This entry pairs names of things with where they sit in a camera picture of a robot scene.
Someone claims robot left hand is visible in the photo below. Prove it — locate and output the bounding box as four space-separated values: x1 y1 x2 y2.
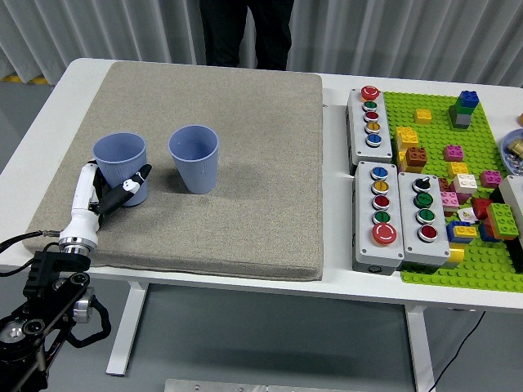
60 159 153 246

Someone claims blue ribbed cup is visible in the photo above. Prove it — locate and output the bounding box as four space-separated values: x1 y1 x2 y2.
92 131 149 207
168 124 220 194

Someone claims white table leg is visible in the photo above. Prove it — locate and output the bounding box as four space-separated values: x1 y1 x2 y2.
403 304 436 392
105 280 150 377

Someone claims grey-brown mat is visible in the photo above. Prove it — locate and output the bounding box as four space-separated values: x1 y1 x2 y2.
26 60 324 283

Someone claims person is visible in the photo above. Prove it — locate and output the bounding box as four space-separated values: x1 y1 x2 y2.
199 0 295 71

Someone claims large grey five-button box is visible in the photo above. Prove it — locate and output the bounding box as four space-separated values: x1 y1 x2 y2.
351 161 406 276

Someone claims small grey five-button box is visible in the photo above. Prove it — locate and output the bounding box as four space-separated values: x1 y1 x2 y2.
346 85 395 165

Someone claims grey four-button selector box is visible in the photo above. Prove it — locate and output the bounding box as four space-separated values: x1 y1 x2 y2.
396 171 452 270

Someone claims green studded baseplate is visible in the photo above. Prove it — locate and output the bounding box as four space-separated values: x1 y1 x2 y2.
382 90 523 294

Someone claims blue toy brick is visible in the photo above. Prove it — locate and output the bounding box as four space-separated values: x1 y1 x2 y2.
445 220 479 245
457 90 481 110
476 222 498 243

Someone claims light pink toy brick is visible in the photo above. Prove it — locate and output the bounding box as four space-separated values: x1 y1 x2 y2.
439 190 461 212

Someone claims white pleated curtain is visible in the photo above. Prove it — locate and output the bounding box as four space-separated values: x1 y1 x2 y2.
0 0 523 89

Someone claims white toy brick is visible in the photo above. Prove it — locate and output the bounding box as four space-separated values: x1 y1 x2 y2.
453 173 479 194

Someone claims grey toy brick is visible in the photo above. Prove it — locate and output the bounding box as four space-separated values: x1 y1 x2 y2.
449 112 472 131

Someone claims red toy brick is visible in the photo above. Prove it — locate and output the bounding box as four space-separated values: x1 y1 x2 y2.
470 197 494 221

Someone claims large green toy brick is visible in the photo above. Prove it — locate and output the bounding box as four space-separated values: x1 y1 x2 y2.
485 202 520 238

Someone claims orange toy brick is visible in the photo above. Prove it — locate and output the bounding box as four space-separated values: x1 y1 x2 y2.
489 222 521 242

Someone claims blue bowl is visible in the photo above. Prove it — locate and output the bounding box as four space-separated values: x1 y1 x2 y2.
498 128 523 176

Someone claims white box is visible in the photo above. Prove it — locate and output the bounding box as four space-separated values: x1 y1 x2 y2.
498 175 523 218

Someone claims black floor cable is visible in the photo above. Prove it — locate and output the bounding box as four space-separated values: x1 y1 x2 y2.
431 310 487 392

